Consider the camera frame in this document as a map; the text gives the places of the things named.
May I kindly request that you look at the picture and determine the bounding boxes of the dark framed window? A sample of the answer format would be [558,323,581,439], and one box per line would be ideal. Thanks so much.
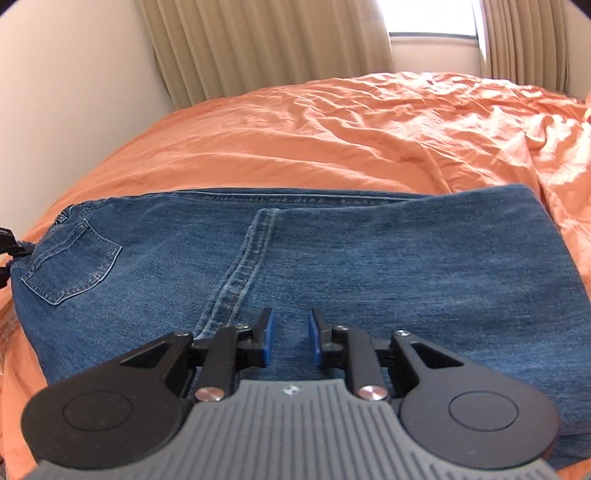
[375,0,491,43]

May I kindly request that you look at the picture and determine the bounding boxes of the blue denim pants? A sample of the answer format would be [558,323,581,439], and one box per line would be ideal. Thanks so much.
[9,183,591,470]

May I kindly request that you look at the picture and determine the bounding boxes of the narrow beige curtain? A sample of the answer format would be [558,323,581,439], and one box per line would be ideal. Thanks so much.
[479,0,572,93]

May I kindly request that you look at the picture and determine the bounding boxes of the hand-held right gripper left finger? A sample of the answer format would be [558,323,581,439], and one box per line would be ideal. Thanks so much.
[120,307,278,401]

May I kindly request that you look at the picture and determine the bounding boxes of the bed with orange sheet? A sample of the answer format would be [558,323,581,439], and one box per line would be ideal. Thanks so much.
[0,71,591,480]

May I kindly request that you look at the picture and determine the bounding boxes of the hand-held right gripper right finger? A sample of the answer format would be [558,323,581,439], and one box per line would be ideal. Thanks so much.
[307,308,465,401]

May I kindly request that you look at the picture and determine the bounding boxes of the wide beige curtain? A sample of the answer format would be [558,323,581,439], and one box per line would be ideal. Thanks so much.
[137,0,396,112]

